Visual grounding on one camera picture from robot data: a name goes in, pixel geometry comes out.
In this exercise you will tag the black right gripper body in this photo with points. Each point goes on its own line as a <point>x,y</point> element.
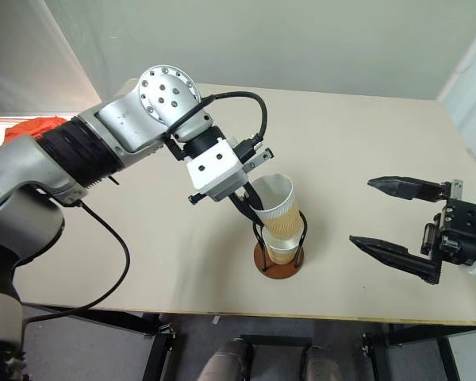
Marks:
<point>460,234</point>

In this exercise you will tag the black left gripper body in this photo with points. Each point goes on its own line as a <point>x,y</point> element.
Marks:
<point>242,152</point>

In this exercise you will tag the paper cup with tan sleeve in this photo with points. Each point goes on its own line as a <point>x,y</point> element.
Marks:
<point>281,256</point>
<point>282,222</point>

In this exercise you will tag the orange object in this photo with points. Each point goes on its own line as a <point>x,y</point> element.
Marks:
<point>35,127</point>

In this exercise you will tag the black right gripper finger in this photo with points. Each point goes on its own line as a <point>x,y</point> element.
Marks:
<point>396,257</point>
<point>408,187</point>

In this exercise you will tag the black metal table frame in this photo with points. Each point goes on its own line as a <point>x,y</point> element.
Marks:
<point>273,340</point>

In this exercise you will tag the dark grey rounded shape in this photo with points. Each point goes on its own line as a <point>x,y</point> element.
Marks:
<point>323,365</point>
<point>226,363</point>

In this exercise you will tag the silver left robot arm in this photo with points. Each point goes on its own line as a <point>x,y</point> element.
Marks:
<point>123,127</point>

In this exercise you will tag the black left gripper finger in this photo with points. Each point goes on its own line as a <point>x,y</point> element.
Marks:
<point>257,200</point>
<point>246,209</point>

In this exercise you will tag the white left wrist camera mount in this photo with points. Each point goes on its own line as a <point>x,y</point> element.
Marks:
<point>216,166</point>

